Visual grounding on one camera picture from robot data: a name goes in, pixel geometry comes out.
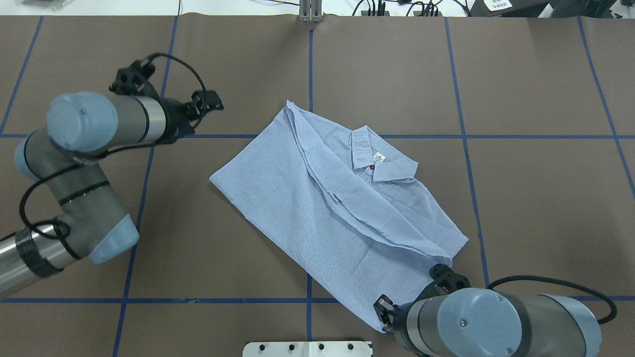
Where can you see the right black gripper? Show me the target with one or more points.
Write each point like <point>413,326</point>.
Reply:
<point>400,318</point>

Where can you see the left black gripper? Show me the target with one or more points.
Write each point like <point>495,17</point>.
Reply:
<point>174,118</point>

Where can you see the light blue striped shirt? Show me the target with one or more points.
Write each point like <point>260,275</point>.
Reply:
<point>345,205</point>

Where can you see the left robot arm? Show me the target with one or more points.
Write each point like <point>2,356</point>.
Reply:
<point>71,211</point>

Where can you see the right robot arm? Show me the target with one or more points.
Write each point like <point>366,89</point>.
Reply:
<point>488,323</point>

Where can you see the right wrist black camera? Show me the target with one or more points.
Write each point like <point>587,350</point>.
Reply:
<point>445,281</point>

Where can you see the wrist black camera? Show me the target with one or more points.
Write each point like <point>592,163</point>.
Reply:
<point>445,281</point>
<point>135,80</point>

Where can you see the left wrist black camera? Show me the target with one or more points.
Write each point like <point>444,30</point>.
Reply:
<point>135,80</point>

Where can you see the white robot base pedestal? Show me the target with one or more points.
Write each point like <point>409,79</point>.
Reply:
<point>309,349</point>

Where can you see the aluminium frame post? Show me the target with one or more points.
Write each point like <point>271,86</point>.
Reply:
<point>310,11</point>

